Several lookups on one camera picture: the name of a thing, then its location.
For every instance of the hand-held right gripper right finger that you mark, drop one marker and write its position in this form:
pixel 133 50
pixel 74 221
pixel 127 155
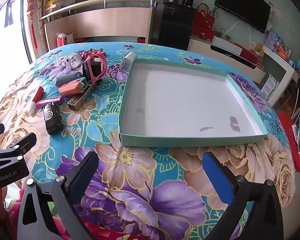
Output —
pixel 217 180

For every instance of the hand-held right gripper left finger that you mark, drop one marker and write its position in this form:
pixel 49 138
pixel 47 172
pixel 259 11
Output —
pixel 83 177

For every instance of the black toy car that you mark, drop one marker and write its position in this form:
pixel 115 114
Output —
pixel 52 118

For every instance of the pink lighter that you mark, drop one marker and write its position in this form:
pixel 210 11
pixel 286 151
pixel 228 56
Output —
pixel 50 100

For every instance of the gold patterned slim box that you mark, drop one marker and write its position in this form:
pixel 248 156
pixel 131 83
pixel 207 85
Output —
pixel 78 100

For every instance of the teal shallow cardboard box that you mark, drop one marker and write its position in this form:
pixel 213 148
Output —
pixel 177 100

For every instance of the white smart watch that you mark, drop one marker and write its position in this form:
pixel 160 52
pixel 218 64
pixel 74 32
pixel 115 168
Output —
pixel 73 60

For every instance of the pink smart watch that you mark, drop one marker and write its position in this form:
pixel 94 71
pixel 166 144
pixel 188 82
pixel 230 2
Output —
pixel 103 63

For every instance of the brown and pink hair claw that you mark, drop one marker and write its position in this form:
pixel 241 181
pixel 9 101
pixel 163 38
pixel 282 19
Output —
pixel 90 52

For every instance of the white charger plug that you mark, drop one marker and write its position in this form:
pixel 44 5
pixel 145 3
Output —
pixel 127 61

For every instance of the red tube with white end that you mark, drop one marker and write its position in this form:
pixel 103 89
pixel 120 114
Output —
pixel 37 96

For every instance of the floral printed blanket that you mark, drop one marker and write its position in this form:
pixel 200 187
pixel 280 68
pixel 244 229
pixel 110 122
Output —
pixel 140 180

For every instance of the white calendar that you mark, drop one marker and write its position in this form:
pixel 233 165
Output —
pixel 270 87

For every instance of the red paper bag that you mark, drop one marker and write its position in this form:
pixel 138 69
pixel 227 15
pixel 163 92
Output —
pixel 61 41

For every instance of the red hanging ornament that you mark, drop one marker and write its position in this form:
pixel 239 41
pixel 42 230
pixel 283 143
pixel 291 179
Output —
pixel 31 17

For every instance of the white television cabinet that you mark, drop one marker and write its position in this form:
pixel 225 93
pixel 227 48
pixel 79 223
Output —
pixel 222 60

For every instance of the red patterned box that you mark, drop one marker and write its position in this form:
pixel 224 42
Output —
pixel 251 55

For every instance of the white side shelf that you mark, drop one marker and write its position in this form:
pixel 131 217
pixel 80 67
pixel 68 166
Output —
pixel 282 65

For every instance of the white flat box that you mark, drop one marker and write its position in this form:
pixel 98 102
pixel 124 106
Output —
pixel 226 45

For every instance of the patterned curtain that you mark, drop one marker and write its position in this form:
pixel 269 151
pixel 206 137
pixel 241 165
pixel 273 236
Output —
pixel 43 2

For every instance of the red gift box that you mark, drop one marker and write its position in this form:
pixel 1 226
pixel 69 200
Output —
pixel 202 33

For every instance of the wooden bar counter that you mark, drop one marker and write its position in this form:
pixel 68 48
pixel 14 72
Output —
pixel 102 22

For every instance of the black water dispenser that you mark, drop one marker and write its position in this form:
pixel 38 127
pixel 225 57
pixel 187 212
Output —
pixel 176 25

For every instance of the red gift bag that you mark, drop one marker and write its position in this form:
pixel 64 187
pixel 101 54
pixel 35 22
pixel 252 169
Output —
pixel 203 17

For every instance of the flat screen television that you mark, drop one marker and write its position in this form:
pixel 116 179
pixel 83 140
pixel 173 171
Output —
pixel 242 7

